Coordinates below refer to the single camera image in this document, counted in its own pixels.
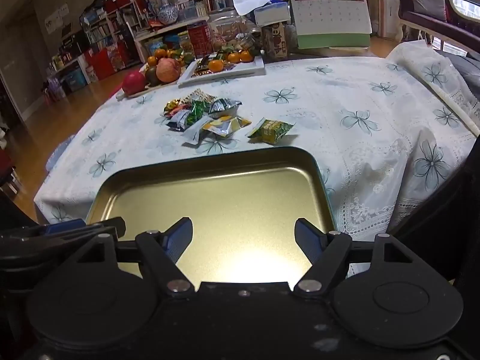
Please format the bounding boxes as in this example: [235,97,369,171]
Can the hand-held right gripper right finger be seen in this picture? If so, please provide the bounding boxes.
[293,217,410,296]

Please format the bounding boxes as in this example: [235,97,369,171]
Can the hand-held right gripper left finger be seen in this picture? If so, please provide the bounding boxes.
[74,216,196,294]

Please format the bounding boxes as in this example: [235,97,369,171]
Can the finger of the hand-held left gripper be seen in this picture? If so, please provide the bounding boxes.
[39,216,127,242]

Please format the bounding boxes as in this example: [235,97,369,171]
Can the gold metal tin tray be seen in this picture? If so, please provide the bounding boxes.
[85,146,337,293]

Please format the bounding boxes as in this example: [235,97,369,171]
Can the green yellow snack packet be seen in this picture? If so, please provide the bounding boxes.
[245,117,297,145]

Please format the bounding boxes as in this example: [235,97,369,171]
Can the grey snack packet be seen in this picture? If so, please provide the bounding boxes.
[165,109,192,131]

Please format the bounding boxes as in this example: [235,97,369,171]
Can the yellow silver snack packet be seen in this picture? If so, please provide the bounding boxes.
[202,115,252,136]

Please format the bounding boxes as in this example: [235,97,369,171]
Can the green foil snack packet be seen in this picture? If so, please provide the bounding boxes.
[187,101,211,125]

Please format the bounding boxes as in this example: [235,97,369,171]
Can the gold candy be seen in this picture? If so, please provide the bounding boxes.
[163,98,184,115]

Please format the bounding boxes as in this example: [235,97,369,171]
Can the brown patterned snack packet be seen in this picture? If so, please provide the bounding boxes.
[180,88,216,106]

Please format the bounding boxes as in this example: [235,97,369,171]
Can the white floral tablecloth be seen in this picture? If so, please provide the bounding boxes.
[34,41,480,282]

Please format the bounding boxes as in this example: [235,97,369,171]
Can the wooden fruit tray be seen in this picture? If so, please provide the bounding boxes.
[116,62,188,100]

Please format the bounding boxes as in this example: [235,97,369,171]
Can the dark round fruit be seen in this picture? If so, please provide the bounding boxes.
[145,65,162,86]

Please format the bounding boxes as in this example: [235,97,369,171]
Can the white rectangular plate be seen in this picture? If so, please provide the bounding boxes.
[176,55,266,85]

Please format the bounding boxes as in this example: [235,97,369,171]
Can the brown patterned box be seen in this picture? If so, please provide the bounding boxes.
[262,26,290,61]

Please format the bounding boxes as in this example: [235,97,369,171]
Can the red carton box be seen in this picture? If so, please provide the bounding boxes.
[186,22,214,60]

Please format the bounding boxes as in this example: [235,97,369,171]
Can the bookshelf with books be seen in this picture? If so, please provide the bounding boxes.
[79,0,151,66]

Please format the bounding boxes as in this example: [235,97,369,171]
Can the glass jar of nuts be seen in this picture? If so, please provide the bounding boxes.
[210,19,263,52]

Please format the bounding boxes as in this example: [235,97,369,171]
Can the desk calendar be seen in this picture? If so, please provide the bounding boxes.
[288,0,373,50]

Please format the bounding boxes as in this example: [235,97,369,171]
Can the blue white porcelain vase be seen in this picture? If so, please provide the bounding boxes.
[157,0,179,25]

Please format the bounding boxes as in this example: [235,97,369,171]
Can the blue tissue box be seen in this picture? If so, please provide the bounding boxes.
[253,2,292,27]

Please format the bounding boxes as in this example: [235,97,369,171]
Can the chaise lounge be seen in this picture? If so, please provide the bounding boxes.
[394,0,480,54]

